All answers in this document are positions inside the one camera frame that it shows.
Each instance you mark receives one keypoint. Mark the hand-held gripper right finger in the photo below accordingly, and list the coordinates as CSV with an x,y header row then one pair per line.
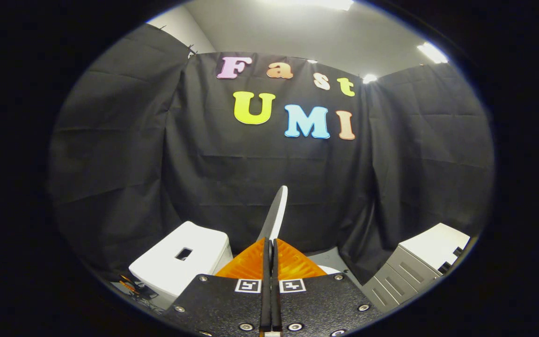
x,y
325,306

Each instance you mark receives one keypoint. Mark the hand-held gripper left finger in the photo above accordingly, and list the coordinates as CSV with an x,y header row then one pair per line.
x,y
222,309

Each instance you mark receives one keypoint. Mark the white toilet lid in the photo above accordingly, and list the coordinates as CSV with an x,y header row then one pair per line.
x,y
276,210

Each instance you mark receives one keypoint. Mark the grey drawer cabinet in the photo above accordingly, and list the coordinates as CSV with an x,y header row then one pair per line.
x,y
410,269

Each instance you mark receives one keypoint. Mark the black backdrop cloth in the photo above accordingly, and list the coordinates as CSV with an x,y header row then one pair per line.
x,y
232,178

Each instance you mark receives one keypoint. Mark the large ceiling light panel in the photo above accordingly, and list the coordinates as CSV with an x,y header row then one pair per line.
x,y
328,3

